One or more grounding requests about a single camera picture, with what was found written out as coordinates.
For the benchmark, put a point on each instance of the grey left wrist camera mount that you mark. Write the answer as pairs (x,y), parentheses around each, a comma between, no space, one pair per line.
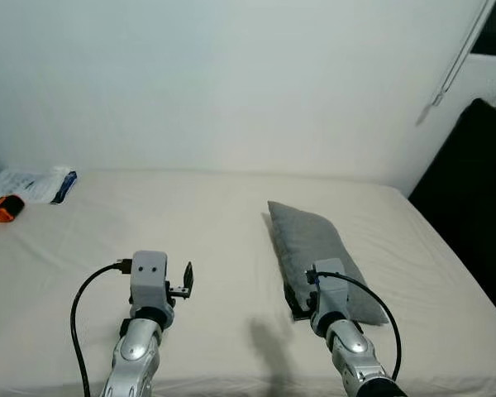
(149,277)

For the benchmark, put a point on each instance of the thin white rod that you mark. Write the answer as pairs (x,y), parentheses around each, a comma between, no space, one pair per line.
(463,58)

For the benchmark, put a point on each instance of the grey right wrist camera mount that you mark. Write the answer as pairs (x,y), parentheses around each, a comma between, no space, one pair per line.
(331,285)

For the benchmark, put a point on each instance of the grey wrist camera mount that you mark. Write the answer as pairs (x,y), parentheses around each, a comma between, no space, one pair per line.
(149,277)
(331,285)

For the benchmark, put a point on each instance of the white sheeted mattress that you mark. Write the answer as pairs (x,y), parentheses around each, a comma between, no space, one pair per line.
(190,223)

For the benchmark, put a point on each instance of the orange black small device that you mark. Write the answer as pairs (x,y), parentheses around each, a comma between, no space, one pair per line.
(6,208)

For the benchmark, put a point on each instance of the grey fabric pillow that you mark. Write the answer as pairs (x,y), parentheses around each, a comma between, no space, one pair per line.
(314,236)

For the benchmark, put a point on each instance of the white blue plastic bag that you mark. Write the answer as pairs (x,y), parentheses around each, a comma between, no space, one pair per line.
(29,184)

